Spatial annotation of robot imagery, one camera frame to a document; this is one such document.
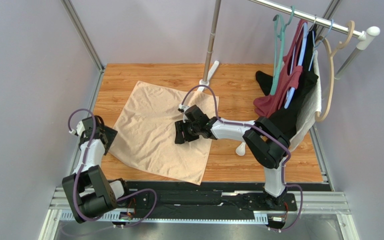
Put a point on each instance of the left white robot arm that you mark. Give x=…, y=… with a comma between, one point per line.
x=90, y=176

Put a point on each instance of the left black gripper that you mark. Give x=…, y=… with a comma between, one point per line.
x=110, y=134

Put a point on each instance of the aluminium frame post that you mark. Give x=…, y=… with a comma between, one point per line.
x=76, y=20

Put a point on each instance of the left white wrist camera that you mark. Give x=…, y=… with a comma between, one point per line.
x=75, y=128

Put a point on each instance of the maroon shirt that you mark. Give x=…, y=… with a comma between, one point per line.
x=268, y=104

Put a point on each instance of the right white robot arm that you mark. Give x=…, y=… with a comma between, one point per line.
x=266, y=142

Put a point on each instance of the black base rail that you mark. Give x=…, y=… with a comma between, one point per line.
x=182, y=200

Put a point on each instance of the white plastic spoon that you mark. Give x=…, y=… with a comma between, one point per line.
x=241, y=149

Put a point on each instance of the light blue hanger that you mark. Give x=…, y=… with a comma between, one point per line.
x=299, y=55

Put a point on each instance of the teal plastic hanger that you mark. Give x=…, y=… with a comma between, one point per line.
x=279, y=45

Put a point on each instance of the white towel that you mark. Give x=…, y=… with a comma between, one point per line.
x=312, y=105

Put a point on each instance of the beige cloth napkin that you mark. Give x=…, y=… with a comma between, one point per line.
x=146, y=133

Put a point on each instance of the black garment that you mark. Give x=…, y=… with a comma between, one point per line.
x=285, y=119

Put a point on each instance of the metal clothes rack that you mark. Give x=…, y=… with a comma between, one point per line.
x=365, y=37

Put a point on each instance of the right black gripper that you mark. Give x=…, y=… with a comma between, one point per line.
x=185, y=129

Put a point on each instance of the beige wooden hanger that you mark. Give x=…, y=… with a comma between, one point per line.
x=321, y=116

